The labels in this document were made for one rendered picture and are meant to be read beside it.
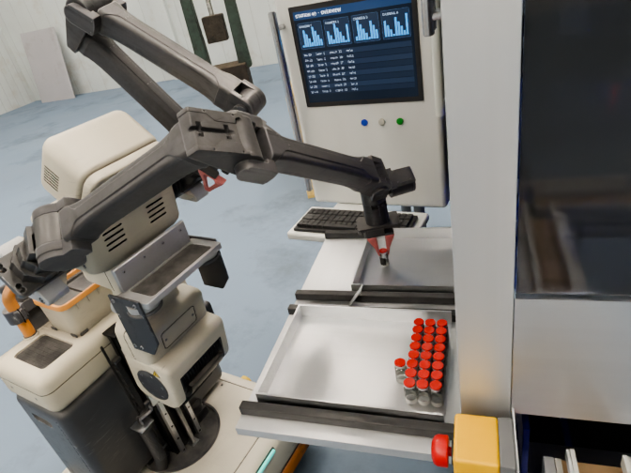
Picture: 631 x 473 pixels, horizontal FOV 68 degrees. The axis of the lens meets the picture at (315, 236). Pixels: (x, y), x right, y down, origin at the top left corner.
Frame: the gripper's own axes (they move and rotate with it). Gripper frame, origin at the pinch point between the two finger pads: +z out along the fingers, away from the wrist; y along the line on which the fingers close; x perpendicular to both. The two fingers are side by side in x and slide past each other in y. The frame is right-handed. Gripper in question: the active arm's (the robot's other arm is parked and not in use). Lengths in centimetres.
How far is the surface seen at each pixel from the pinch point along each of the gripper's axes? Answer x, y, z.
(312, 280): -1.6, -19.4, 3.9
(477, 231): -57, 10, -38
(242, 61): 682, -165, 43
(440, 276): -7.8, 12.4, 4.9
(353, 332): -23.7, -9.4, 3.9
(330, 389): -38.8, -14.4, 3.6
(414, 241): 9.5, 8.8, 4.9
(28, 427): 37, -175, 86
